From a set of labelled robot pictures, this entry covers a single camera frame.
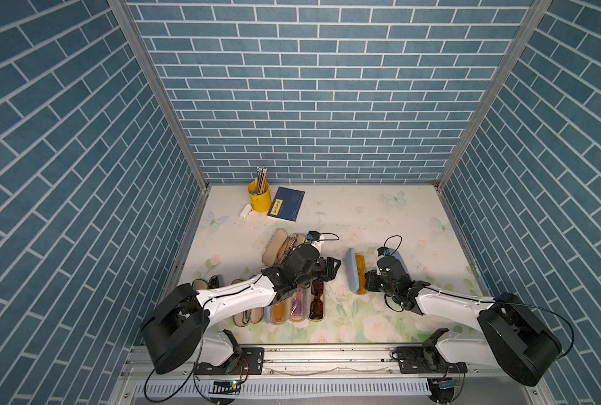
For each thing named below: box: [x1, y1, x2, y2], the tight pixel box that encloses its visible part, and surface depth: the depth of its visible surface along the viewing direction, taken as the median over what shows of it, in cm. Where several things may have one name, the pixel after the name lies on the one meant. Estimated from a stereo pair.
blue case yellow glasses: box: [345, 248, 369, 295], surface depth 88 cm
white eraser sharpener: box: [239, 203, 254, 219], surface depth 110 cm
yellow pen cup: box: [248, 179, 272, 214], surface depth 107 cm
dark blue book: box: [266, 186, 306, 223], surface depth 114 cm
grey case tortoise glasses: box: [308, 280, 325, 322], surface depth 85 cm
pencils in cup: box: [255, 166, 268, 195], surface depth 107 cm
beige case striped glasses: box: [261, 227, 298, 267], surface depth 100 cm
